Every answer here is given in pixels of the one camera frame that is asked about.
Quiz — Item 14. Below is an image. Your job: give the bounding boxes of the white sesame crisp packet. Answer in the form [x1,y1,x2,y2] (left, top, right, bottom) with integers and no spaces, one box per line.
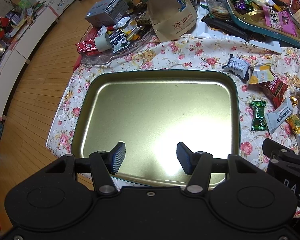
[265,96,293,134]

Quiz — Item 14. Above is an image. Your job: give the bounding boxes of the green candy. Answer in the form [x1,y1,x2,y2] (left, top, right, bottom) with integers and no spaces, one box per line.
[250,100,267,131]

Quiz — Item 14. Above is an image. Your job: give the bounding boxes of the red snack packet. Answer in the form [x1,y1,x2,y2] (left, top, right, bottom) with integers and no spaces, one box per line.
[261,77,288,109]

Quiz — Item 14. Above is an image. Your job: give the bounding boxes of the yellow silver snack packet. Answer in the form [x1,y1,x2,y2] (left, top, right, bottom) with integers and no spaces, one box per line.
[249,63,274,85]

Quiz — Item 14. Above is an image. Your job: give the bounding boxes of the dark blue white snack packet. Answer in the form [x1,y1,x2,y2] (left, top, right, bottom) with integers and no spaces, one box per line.
[222,54,251,81]

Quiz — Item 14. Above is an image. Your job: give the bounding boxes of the gold wrapped candy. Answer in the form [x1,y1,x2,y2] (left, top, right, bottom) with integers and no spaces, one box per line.
[285,114,300,134]

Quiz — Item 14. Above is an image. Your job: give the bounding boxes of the empty gold tin tray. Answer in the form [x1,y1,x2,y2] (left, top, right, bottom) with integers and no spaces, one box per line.
[71,70,240,186]

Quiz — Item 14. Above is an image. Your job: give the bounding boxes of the floral tablecloth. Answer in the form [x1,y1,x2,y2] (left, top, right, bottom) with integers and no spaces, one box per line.
[45,34,300,221]

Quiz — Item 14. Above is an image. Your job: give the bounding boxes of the white tape roll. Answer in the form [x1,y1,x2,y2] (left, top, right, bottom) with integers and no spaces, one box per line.
[94,33,112,53]

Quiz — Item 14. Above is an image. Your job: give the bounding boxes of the white plastic tray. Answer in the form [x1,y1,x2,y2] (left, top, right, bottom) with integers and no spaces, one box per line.
[194,0,282,54]

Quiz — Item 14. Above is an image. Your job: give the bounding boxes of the clear glass dish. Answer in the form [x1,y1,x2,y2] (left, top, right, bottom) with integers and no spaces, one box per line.
[77,25,157,66]

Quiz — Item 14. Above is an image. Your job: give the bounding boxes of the white low cabinet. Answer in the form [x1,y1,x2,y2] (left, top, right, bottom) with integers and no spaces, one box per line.
[0,6,58,120]

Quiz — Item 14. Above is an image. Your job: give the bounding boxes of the pink snack pouch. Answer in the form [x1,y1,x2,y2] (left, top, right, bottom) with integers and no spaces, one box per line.
[262,6,297,37]

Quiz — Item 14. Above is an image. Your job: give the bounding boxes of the grey cardboard box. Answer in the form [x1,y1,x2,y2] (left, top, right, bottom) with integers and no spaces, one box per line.
[85,0,129,27]

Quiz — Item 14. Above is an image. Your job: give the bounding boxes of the kraft paper snack bag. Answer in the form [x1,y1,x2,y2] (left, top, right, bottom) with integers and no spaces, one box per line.
[142,0,197,42]

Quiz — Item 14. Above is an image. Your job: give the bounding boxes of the teal gold snack tray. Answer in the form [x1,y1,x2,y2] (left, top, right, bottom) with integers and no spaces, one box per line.
[225,0,300,48]

